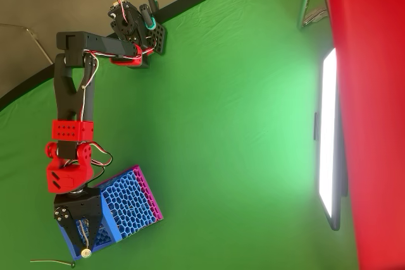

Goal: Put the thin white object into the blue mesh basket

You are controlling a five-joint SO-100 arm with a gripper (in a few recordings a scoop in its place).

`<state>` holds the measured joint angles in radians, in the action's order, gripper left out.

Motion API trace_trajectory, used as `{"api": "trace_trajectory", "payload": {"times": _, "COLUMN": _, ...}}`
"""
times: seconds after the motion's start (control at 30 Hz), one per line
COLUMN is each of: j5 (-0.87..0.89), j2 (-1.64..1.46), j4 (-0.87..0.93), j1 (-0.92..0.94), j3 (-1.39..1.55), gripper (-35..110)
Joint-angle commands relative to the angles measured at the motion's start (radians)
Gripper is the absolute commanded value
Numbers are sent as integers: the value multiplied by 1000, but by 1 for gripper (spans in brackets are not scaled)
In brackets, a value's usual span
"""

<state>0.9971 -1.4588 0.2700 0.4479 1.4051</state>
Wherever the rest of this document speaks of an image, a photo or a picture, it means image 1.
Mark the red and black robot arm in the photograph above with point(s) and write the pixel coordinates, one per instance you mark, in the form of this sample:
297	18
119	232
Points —
63	99

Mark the thin white stick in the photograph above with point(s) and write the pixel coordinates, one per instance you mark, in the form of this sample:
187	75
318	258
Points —
84	253

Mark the large red smooth object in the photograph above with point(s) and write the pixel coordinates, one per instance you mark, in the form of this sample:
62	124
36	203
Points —
373	93

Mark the black flat light panel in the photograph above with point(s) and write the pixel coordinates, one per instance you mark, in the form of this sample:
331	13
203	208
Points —
327	124

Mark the thin wire with black tip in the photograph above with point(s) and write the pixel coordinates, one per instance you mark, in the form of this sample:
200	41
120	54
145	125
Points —
72	264

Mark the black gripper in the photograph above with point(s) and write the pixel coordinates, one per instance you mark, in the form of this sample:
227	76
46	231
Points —
78	204

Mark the blue and pink mesh basket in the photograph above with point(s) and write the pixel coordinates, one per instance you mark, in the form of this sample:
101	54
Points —
133	200

